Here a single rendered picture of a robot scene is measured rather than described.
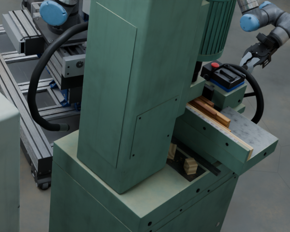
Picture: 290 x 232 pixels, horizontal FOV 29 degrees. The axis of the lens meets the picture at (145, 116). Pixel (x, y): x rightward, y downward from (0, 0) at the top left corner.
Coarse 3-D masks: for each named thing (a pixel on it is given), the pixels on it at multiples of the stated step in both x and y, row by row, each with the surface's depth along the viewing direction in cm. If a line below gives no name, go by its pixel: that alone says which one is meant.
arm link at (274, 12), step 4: (264, 4) 240; (268, 4) 239; (272, 4) 240; (260, 8) 240; (264, 8) 236; (268, 8) 236; (272, 8) 237; (276, 8) 238; (268, 12) 234; (272, 12) 236; (276, 12) 236; (280, 12) 236; (284, 12) 236; (272, 16) 235; (276, 16) 236; (272, 20) 236; (276, 20) 236; (268, 24) 237; (272, 24) 240
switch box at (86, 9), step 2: (84, 0) 160; (86, 0) 159; (88, 0) 158; (84, 2) 160; (86, 2) 159; (88, 2) 159; (84, 4) 160; (86, 4) 160; (88, 4) 159; (82, 6) 161; (84, 6) 161; (86, 6) 160; (88, 6) 159; (82, 8) 162; (84, 8) 161; (86, 8) 160; (88, 8) 160; (82, 10) 162; (84, 10) 161; (86, 10) 161; (88, 10) 160; (86, 12) 161; (88, 12) 160; (88, 14) 161
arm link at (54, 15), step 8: (48, 0) 223; (56, 0) 223; (64, 0) 223; (72, 0) 225; (40, 8) 226; (48, 8) 224; (56, 8) 223; (64, 8) 225; (72, 8) 228; (48, 16) 227; (56, 16) 226; (64, 16) 225; (56, 24) 229
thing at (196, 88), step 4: (200, 76) 196; (200, 80) 195; (204, 80) 195; (192, 84) 192; (196, 84) 193; (200, 84) 194; (192, 88) 192; (196, 88) 194; (200, 88) 196; (192, 92) 193; (196, 92) 195; (200, 92) 198; (188, 96) 193; (192, 96) 195; (196, 96) 197; (188, 100) 194
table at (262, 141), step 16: (224, 112) 205; (240, 112) 215; (176, 128) 202; (192, 128) 196; (240, 128) 198; (256, 128) 200; (208, 144) 193; (256, 144) 193; (272, 144) 195; (224, 160) 190; (256, 160) 192
